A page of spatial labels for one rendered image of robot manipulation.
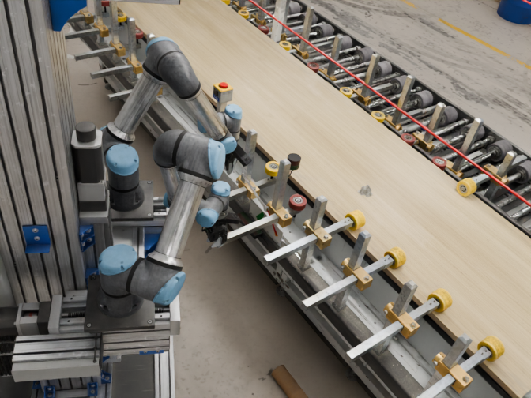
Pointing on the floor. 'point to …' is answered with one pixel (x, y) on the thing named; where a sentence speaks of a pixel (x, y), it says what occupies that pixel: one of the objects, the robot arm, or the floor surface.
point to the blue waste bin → (515, 11)
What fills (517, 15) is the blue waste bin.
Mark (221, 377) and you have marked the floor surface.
